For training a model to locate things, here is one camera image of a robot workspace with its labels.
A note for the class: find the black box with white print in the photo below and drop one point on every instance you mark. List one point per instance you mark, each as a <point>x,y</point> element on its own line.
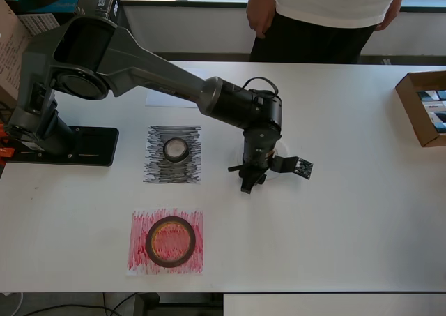
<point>109,2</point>

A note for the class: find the paper with red scribble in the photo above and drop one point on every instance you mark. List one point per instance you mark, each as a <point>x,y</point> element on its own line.
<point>139,260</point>

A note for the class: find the orange clamp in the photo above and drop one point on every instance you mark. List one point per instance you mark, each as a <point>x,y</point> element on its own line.
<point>7,152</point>

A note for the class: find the small white product box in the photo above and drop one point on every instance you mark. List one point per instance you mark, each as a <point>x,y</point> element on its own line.
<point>433,106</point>

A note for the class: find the wide brown printed carton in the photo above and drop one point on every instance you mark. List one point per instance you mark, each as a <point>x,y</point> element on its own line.
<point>12,51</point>

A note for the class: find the black table leg frame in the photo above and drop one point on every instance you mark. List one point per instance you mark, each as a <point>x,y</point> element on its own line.
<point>181,303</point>

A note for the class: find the small black product box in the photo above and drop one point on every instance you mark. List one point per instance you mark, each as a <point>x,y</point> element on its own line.
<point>442,95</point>
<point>439,128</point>
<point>437,118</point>
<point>426,95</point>

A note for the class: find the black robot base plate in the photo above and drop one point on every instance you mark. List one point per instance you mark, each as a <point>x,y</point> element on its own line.
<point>97,145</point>

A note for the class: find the red 3M tape roll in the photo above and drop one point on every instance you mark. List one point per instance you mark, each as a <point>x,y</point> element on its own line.
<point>149,241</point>

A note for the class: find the white side table top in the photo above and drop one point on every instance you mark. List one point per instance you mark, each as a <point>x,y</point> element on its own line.
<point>331,305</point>

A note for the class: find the person's left hand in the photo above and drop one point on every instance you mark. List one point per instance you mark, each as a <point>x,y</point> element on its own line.
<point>388,16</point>

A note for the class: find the wide white tape roll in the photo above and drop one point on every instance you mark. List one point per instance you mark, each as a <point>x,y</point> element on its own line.
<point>284,146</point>

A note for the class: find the dark grey Piper robot arm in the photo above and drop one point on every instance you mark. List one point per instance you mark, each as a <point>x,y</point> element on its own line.
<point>139,68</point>

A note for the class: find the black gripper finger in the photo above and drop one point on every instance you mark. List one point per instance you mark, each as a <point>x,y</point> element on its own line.
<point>259,179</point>

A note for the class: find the person in white shirt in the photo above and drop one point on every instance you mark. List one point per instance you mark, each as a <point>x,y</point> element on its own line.
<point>331,12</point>

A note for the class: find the wrist camera board with bracket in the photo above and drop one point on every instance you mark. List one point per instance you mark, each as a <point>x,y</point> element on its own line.
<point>303,167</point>

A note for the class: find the open cardboard tray box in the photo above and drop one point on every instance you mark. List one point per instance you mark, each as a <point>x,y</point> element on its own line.
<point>409,113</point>

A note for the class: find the small black tape roll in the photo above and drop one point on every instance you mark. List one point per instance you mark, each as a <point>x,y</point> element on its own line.
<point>167,157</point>

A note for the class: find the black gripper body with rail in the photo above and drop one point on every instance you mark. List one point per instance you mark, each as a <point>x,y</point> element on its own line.
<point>246,181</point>

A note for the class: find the paper with black scribble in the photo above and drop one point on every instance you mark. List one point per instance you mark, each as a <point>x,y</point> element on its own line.
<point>157,173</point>

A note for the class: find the blank white paper sheet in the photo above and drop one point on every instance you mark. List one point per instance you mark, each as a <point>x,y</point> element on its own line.
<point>163,101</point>

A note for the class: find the person's right hand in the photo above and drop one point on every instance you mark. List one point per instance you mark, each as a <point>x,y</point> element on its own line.
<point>259,16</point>

